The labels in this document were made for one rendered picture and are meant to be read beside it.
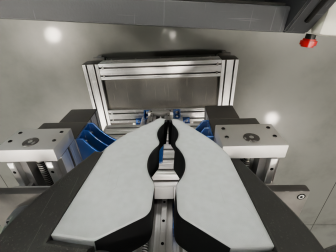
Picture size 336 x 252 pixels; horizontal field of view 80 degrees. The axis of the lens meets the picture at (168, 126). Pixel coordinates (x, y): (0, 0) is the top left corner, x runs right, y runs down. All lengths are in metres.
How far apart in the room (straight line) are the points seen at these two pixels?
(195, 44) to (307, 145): 1.21
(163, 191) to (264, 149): 0.29
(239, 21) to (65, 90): 1.38
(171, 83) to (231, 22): 0.83
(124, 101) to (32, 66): 0.69
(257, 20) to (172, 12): 0.14
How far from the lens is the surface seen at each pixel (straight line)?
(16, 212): 0.59
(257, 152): 0.47
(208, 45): 1.37
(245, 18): 0.40
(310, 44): 0.61
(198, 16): 0.39
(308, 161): 2.09
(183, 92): 1.21
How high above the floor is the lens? 1.33
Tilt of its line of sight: 59 degrees down
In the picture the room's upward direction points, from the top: 177 degrees counter-clockwise
